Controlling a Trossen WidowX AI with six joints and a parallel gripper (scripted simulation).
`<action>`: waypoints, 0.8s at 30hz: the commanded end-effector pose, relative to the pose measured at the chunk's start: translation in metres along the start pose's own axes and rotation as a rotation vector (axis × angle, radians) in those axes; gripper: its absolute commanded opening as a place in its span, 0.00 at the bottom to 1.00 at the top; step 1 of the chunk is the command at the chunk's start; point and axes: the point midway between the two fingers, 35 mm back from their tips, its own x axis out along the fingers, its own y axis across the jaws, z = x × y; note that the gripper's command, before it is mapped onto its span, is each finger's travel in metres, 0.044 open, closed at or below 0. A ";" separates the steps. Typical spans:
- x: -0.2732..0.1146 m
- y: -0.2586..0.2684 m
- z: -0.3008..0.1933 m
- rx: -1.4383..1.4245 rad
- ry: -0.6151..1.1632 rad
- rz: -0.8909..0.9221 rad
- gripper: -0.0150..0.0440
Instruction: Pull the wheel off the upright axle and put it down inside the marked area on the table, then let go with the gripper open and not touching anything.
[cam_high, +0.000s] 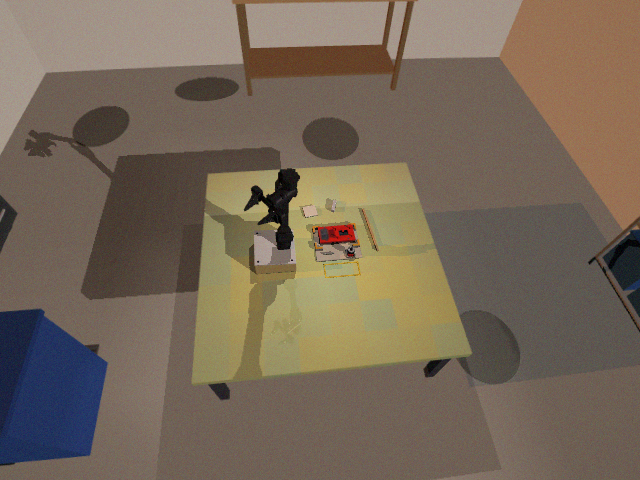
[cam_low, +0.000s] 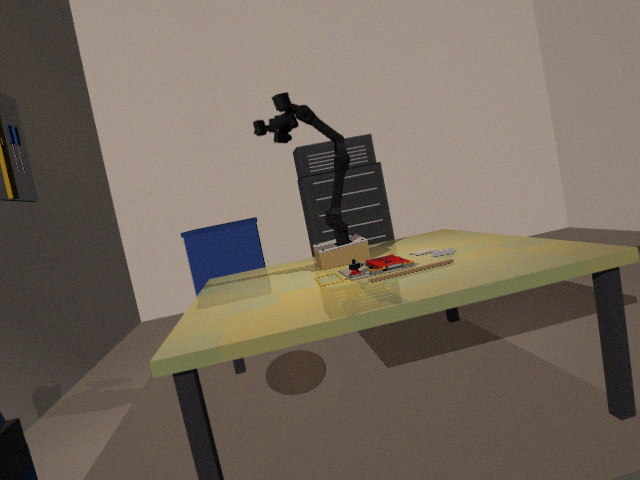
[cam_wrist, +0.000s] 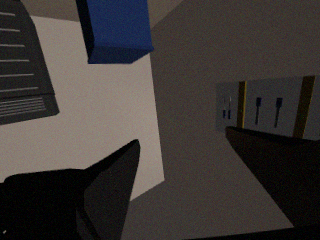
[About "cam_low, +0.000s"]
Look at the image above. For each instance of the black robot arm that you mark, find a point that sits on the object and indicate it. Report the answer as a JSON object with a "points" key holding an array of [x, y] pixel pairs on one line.
{"points": [[341, 160]]}

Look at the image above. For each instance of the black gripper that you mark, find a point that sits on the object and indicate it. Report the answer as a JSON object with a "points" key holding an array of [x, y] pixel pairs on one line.
{"points": [[261, 129]]}

